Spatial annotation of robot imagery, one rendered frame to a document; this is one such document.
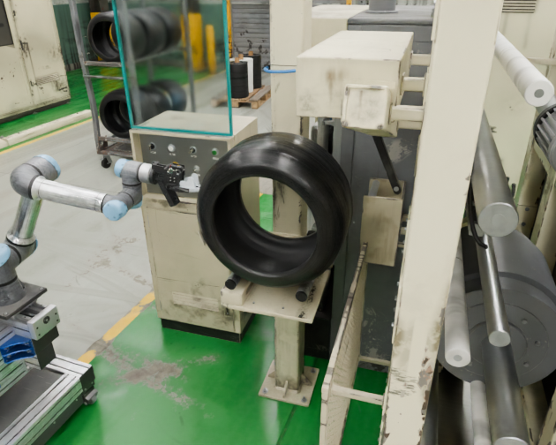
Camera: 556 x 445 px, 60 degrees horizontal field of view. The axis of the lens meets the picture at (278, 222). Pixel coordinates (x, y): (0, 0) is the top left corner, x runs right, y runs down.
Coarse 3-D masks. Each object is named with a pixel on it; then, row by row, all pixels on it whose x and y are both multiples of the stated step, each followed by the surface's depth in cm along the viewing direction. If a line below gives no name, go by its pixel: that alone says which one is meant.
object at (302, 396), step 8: (272, 368) 267; (304, 368) 267; (312, 368) 263; (312, 376) 261; (264, 384) 256; (272, 384) 256; (312, 384) 256; (264, 392) 251; (272, 392) 252; (280, 392) 252; (288, 392) 251; (296, 392) 251; (304, 392) 251; (280, 400) 248; (288, 400) 247; (296, 400) 247; (304, 400) 246
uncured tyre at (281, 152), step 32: (224, 160) 164; (256, 160) 158; (288, 160) 157; (320, 160) 164; (224, 192) 195; (320, 192) 157; (224, 224) 196; (256, 224) 202; (320, 224) 161; (224, 256) 178; (256, 256) 198; (288, 256) 199; (320, 256) 166
